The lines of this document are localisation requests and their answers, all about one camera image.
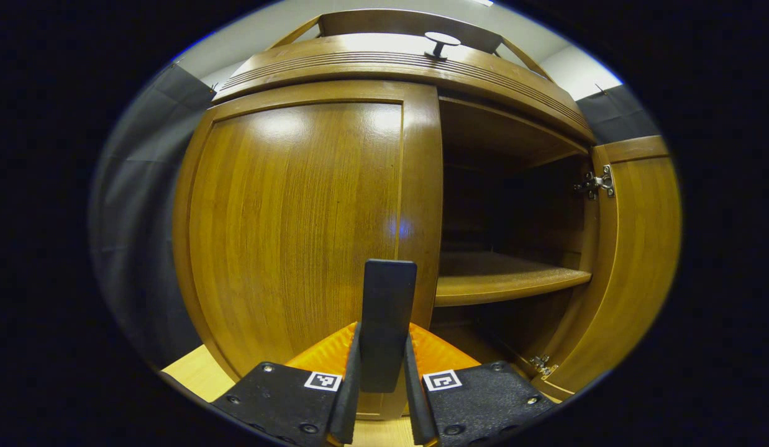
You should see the black door handle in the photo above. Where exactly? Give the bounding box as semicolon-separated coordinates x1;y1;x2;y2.
358;259;417;394

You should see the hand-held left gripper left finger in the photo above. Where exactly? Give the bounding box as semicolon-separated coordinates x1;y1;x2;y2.
212;322;362;446

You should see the wooden double-door shoe cabinet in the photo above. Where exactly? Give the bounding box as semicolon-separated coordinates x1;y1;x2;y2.
172;9;682;420

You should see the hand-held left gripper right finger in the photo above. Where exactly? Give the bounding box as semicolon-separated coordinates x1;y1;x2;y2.
402;322;554;447

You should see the metal door hinge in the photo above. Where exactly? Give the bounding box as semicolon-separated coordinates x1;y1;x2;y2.
574;165;615;201
529;354;558;378

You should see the black round drawer knob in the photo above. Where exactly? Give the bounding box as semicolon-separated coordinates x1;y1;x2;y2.
424;32;462;61

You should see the wooden shoe cabinet door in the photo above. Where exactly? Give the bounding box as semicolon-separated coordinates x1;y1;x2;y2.
172;79;444;420
534;135;682;401

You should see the wooden cabinet drawer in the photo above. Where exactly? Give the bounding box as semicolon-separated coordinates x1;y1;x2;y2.
214;34;596;145

